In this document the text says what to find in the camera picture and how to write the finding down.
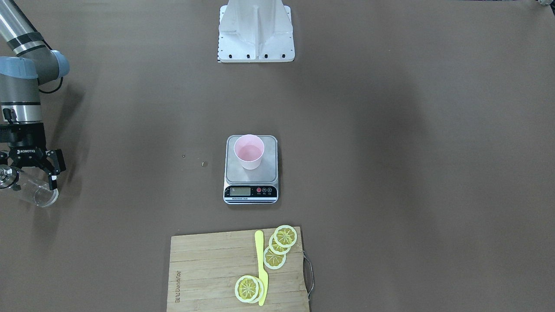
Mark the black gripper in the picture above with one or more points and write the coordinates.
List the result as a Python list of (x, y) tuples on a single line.
[(25, 139)]

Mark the clear glass sauce bottle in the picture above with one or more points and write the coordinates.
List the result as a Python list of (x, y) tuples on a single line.
[(19, 184)]

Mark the pink plastic cup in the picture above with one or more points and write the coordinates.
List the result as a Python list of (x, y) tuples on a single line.
[(249, 150)]

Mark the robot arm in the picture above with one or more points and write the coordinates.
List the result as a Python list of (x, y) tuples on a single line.
[(34, 63)]

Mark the silver kitchen scale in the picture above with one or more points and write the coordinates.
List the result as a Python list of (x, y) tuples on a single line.
[(254, 185)]

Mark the wooden cutting board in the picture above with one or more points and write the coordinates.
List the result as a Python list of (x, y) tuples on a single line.
[(204, 268)]

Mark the yellow plastic knife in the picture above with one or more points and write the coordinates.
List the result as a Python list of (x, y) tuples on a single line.
[(262, 274)]

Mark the lemon slice single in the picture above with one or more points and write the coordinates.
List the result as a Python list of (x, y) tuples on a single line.
[(249, 289)]

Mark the lemon slice stack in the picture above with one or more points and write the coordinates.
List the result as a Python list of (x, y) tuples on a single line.
[(280, 243)]

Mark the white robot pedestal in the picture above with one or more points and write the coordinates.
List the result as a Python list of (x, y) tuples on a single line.
[(255, 31)]

